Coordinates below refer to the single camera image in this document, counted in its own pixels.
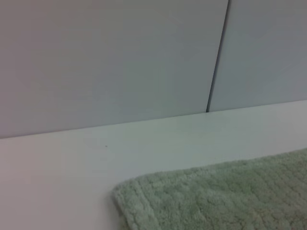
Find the green ribbed towel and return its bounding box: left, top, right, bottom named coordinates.
left=112, top=148, right=307, bottom=230

